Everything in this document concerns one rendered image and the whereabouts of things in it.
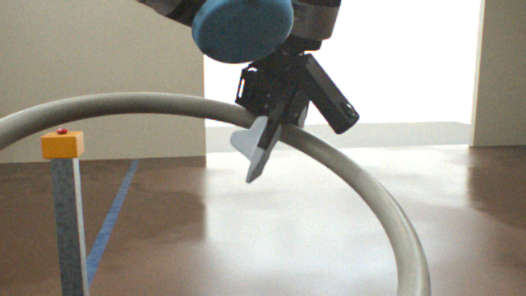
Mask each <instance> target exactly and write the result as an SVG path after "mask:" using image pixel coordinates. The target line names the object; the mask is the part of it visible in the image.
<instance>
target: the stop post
mask: <svg viewBox="0 0 526 296"><path fill-rule="evenodd" d="M40 141H41V151H42V158H43V159H44V160H50V168H51V177H52V187H53V205H54V214H55V224H56V235H57V245H58V263H59V266H60V273H61V282H62V296H89V284H88V276H87V273H86V262H85V240H84V229H83V217H82V206H81V185H80V174H79V162H78V157H79V156H80V155H81V154H82V153H84V151H85V150H84V137H83V132H82V131H75V132H50V133H49V134H47V135H45V136H42V137H41V138H40Z"/></svg>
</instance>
